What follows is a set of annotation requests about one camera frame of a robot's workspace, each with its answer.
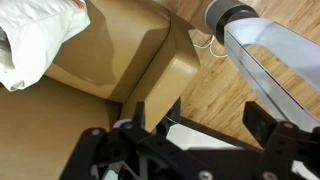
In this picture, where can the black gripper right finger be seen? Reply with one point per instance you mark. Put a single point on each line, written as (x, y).
(280, 146)

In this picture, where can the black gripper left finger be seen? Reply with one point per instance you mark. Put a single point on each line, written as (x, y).
(100, 150)

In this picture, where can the white cloth tote bag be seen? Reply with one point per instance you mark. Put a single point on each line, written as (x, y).
(36, 36)

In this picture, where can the silver bladeless tower fan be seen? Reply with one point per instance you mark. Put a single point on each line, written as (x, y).
(276, 50)

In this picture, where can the brown leather sofa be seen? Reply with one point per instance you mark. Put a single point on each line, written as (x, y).
(116, 50)

